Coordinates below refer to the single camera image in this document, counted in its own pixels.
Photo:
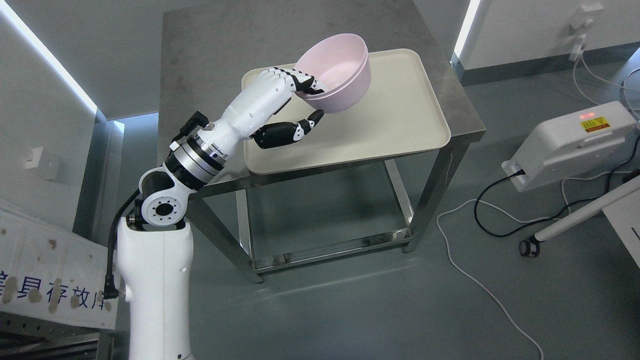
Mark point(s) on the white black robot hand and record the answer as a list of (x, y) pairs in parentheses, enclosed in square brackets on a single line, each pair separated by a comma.
[(248, 114)]

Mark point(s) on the pink bowl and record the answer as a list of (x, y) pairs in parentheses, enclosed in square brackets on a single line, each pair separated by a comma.
[(346, 95), (334, 60)]

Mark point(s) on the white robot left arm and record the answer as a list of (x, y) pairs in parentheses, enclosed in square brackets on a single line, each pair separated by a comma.
[(152, 244)]

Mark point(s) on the stainless steel table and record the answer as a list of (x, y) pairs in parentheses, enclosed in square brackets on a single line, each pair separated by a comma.
[(205, 50)]

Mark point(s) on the cream plastic tray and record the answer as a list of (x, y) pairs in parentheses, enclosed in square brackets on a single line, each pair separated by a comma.
[(399, 115)]

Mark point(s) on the white sign with blue characters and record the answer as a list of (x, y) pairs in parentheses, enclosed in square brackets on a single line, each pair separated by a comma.
[(52, 274)]

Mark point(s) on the white stand leg with caster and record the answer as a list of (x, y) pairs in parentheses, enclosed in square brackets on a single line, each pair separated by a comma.
[(531, 247)]

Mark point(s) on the white device box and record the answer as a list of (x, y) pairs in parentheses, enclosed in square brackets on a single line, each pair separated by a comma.
[(569, 145)]

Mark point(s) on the white wall socket left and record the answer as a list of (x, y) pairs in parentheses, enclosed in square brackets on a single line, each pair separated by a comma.
[(42, 163)]

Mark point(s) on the white wall adapter plug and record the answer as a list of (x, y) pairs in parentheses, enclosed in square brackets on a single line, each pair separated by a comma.
[(582, 20)]

